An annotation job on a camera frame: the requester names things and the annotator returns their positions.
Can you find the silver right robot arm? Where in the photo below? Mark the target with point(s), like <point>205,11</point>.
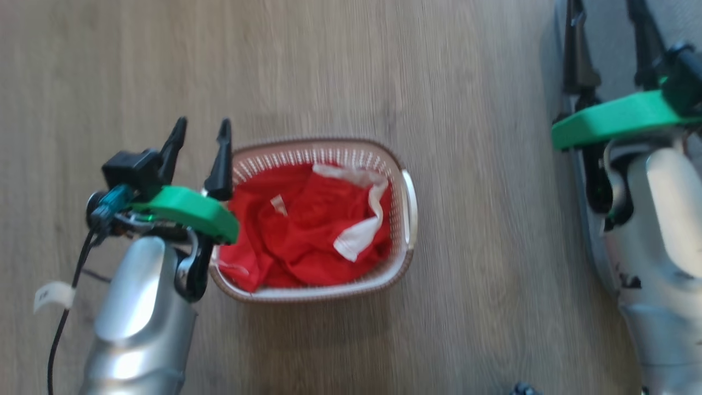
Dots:
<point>663,247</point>

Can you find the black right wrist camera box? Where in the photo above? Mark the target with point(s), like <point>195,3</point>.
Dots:
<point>684,77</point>

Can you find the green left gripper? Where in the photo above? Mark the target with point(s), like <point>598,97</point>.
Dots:
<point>189,211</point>

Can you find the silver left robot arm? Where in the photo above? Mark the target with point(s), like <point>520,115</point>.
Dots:
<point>137,307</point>

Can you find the grey sofa cushion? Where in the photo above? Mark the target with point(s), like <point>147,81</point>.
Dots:
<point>609,44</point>

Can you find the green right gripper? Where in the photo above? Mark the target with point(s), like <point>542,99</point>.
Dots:
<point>620,118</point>

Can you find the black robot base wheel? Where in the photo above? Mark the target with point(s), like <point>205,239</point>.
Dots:
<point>522,390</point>

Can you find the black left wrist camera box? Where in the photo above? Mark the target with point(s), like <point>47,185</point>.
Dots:
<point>131,169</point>

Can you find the red garment with white trim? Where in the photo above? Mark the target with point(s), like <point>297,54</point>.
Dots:
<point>307,225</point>

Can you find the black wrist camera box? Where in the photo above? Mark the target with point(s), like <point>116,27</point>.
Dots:
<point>684,77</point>
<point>131,169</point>

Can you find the white brown-rimmed laundry basket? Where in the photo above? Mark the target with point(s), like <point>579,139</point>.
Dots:
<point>329,153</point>

